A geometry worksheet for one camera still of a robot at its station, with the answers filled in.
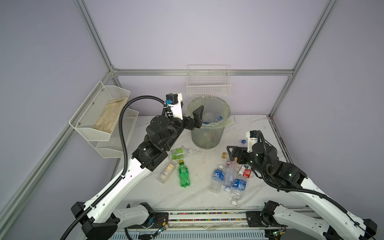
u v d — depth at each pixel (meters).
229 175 0.86
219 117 0.96
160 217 0.74
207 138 0.93
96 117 0.78
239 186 0.79
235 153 0.60
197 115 0.49
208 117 0.96
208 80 0.95
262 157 0.46
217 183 0.86
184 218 0.75
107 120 0.77
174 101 0.47
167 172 0.85
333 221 0.41
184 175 0.86
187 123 0.51
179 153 0.93
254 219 0.73
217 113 0.93
